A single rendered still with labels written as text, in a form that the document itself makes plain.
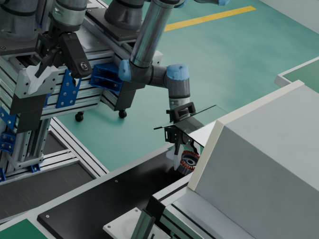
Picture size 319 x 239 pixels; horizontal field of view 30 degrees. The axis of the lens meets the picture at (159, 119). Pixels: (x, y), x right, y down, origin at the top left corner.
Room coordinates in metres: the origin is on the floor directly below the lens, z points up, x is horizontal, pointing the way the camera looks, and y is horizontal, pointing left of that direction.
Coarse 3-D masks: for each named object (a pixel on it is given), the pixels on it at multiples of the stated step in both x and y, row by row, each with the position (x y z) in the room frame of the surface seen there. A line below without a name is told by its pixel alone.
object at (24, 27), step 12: (0, 12) 1.69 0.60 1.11; (12, 12) 1.68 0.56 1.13; (24, 12) 1.69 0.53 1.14; (0, 24) 1.67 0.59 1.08; (12, 24) 1.68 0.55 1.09; (24, 24) 1.69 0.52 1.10; (36, 24) 1.76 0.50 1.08; (0, 36) 1.66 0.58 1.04; (12, 36) 1.66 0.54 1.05; (24, 36) 1.68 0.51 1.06
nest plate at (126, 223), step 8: (136, 208) 1.41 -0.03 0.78; (120, 216) 1.35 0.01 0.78; (128, 216) 1.36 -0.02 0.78; (136, 216) 1.37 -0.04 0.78; (112, 224) 1.30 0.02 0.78; (120, 224) 1.31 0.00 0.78; (128, 224) 1.32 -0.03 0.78; (112, 232) 1.27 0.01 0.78; (120, 232) 1.28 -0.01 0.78; (128, 232) 1.29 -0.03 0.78; (152, 232) 1.33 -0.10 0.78; (160, 232) 1.34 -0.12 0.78
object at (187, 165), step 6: (186, 150) 1.75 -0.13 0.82; (186, 156) 1.73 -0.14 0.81; (192, 156) 1.74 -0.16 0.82; (198, 156) 1.74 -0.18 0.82; (180, 162) 1.67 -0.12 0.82; (186, 162) 1.70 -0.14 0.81; (192, 162) 1.71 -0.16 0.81; (180, 168) 1.66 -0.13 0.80; (186, 168) 1.65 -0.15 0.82; (192, 168) 1.66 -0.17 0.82; (186, 174) 1.65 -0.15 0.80
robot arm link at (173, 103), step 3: (171, 99) 1.76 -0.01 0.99; (174, 99) 1.75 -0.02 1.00; (177, 99) 1.75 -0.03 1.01; (180, 99) 1.75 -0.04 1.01; (183, 99) 1.75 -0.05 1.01; (186, 99) 1.76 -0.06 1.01; (189, 99) 1.77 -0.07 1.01; (171, 102) 1.74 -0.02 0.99; (174, 102) 1.75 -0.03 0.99; (177, 102) 1.75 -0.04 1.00; (180, 102) 1.75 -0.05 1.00; (183, 102) 1.75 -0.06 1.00; (186, 102) 1.76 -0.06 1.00; (171, 105) 1.75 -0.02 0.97; (174, 105) 1.75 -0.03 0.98; (177, 105) 1.74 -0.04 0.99; (180, 105) 1.74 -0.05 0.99; (171, 108) 1.75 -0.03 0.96; (174, 108) 1.74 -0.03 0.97; (186, 108) 1.75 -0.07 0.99
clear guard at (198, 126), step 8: (200, 112) 1.61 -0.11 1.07; (208, 112) 1.63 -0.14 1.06; (216, 112) 1.65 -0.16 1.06; (224, 112) 1.67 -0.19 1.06; (176, 120) 1.55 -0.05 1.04; (184, 120) 1.53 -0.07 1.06; (192, 120) 1.55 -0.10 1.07; (200, 120) 1.57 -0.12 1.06; (208, 120) 1.58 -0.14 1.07; (160, 128) 1.51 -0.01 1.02; (184, 128) 1.49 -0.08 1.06; (192, 128) 1.51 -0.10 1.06; (200, 128) 1.52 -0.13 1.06; (208, 128) 1.54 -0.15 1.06; (192, 136) 1.46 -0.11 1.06; (200, 136) 1.48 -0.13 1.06; (208, 136) 1.50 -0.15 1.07; (200, 144) 1.44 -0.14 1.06
